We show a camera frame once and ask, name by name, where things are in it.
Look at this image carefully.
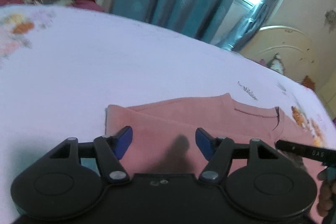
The white floral bed sheet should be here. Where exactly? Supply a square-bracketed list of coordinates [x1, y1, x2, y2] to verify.
[1, 5, 335, 223]

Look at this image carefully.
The pink long-sleeve sweater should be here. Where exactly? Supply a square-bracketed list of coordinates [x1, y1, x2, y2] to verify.
[105, 93, 329, 224]

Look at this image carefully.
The person's right hand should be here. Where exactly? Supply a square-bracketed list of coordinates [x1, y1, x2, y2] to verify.
[317, 169, 335, 218]

